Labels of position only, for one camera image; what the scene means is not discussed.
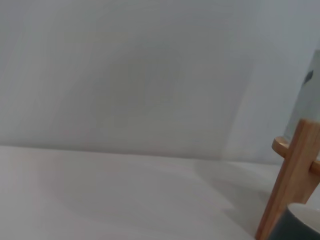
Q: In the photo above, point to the dark grey ceramic cup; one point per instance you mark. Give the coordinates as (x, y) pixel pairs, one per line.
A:
(287, 227)

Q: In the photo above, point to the wooden dispenser stand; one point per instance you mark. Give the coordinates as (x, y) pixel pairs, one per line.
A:
(291, 170)

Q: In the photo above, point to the clear glass water dispenser jar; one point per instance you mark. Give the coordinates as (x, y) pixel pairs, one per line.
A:
(308, 105)

